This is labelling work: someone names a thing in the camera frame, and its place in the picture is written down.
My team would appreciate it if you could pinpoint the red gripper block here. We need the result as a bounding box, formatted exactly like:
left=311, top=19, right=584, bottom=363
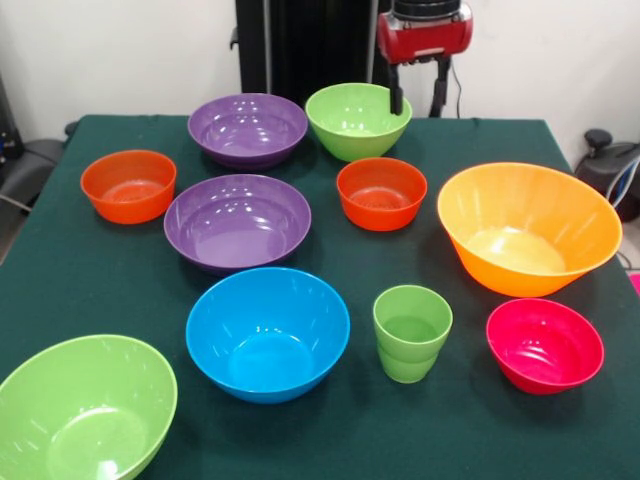
left=376, top=2, right=475, bottom=118

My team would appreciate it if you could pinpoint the small green bowl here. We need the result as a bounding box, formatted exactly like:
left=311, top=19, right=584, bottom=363
left=304, top=82, right=414, bottom=163

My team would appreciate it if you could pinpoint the red-orange bowl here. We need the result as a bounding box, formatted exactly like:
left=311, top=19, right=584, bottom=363
left=79, top=149, right=178, bottom=225
left=335, top=157, right=429, bottom=232

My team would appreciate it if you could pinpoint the large orange bowl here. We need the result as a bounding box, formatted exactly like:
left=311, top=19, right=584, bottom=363
left=436, top=161, right=624, bottom=299

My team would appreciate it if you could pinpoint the purple bowl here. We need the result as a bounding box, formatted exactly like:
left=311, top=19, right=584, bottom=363
left=187, top=92, right=309, bottom=170
left=163, top=173, right=313, bottom=275

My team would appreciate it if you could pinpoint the black grey base foot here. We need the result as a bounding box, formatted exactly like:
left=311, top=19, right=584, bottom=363
left=0, top=138, right=66, bottom=206
left=574, top=128, right=640, bottom=224

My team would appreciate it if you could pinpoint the green cup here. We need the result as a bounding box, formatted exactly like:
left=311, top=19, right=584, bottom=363
left=372, top=284, right=455, bottom=385

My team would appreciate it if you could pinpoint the pink bowl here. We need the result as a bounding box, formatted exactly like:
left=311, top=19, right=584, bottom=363
left=485, top=297, right=606, bottom=396

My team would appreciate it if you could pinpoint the blue bowl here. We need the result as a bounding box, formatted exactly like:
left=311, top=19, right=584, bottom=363
left=185, top=266, right=351, bottom=405

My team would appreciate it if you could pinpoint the dark green table cloth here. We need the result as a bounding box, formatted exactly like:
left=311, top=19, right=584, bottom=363
left=0, top=114, right=640, bottom=480

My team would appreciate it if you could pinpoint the large green bowl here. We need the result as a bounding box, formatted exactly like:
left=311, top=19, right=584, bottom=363
left=0, top=334, right=179, bottom=480

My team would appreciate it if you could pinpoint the black wall cable with plug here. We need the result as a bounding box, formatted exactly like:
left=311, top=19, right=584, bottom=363
left=428, top=59, right=464, bottom=119

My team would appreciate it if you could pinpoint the black pedestal column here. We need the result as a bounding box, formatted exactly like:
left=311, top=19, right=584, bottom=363
left=230, top=0, right=396, bottom=97

